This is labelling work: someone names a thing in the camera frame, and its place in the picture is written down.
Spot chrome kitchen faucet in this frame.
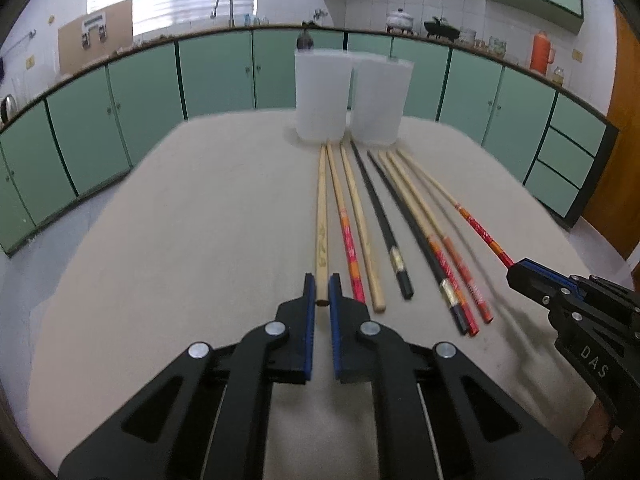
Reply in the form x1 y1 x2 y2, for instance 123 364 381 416
211 0 236 28

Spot orange thermos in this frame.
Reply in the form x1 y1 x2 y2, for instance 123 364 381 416
529 31 557 73

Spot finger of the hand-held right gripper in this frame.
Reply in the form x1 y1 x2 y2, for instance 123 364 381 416
507 266 571 308
517 258 581 293

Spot brown wooden door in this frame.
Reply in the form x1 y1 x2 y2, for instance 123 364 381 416
580 5 640 261

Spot green drawer unit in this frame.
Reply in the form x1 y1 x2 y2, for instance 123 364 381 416
522 92 621 228

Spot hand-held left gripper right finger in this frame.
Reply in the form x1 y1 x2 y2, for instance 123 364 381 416
327 272 586 480

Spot plain wooden chopstick with print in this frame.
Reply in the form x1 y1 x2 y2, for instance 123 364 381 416
315 145 331 307

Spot white cooking pot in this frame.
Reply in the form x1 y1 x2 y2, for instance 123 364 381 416
385 8 416 32

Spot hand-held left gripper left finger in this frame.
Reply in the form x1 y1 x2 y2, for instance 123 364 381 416
57 272 318 480

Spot brown cardboard sheet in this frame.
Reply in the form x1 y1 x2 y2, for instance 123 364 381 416
57 0 135 76

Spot green base cabinets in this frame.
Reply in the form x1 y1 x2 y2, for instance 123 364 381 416
0 27 558 256

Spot black wok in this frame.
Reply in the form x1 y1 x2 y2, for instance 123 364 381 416
424 16 461 41

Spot wooden chopstick with red end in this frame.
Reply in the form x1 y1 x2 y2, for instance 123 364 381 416
397 149 516 268
377 151 482 337
387 151 495 324
326 144 367 304

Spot white plastic utensil holder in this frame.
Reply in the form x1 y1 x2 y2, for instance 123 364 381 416
294 49 353 142
350 57 413 146

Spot black chopstick with gold band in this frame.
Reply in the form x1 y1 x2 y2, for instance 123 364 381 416
367 151 468 337
350 140 415 302

